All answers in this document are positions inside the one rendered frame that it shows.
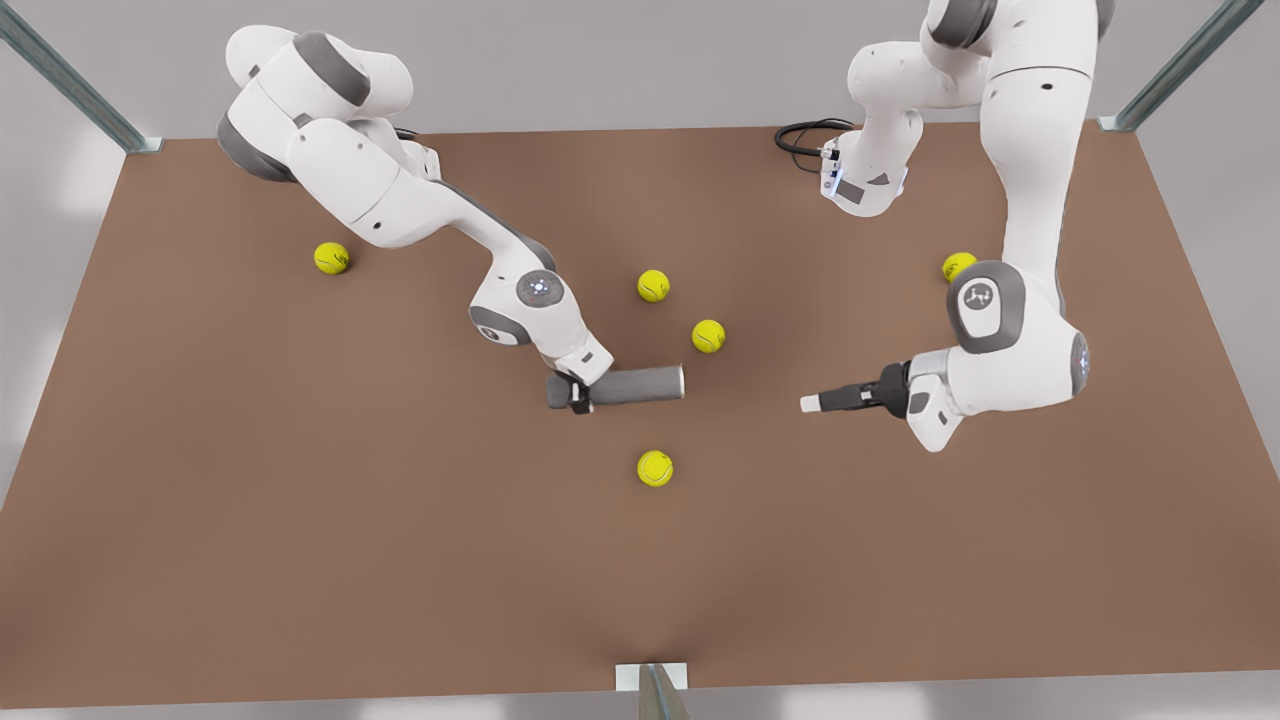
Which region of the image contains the grey tennis ball tube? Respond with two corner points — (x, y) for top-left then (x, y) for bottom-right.
(546, 364), (687, 410)

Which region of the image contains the black cable loop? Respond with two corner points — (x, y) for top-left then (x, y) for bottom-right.
(774, 117), (858, 174)

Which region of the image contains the silver frame post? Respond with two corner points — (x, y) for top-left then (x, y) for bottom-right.
(0, 0), (164, 155)
(613, 661), (690, 720)
(1097, 0), (1268, 134)

